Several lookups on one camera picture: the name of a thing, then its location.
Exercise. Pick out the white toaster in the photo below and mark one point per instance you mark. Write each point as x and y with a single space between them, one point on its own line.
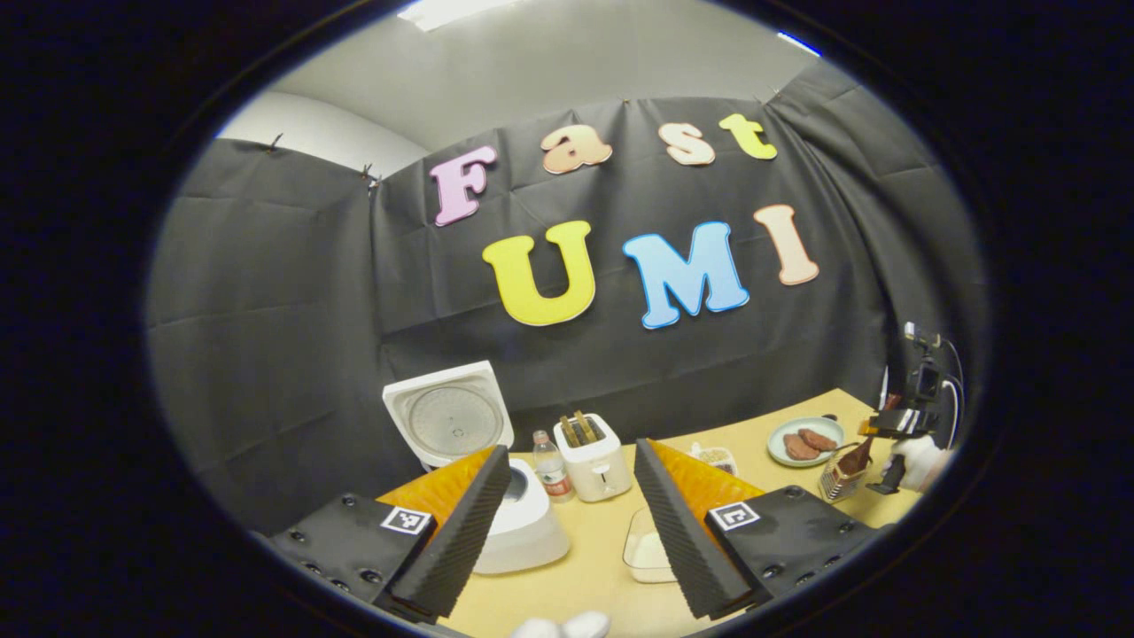
598 474

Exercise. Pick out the brown toast slice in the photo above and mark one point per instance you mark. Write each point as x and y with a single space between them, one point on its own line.
570 431
586 426

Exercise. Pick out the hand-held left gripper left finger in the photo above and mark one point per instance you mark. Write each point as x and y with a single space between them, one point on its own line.
452 540

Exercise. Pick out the red meat piece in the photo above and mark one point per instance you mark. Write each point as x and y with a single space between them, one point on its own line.
800 447
819 439

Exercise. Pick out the white divided grain dish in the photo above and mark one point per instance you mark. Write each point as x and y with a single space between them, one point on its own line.
718 459

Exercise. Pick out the large ceiling light panel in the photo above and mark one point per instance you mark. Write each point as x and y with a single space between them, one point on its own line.
461 11

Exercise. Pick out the clear plastic water bottle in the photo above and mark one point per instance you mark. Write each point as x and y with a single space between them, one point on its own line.
553 474

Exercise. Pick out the white rice cooker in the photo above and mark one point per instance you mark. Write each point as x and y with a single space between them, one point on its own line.
452 416

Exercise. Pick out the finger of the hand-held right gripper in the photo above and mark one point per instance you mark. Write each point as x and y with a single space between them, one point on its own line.
890 424

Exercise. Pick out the white rice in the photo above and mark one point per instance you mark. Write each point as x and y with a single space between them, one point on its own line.
654 554

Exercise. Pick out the pale green plate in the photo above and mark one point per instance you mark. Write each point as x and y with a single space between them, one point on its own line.
780 452

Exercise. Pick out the clear glass dish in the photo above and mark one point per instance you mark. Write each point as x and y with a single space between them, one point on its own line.
640 576

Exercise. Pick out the small ceiling light panel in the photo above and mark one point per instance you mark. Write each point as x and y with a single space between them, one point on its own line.
799 42

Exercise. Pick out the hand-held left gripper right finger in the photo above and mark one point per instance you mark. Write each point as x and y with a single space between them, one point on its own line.
687 540

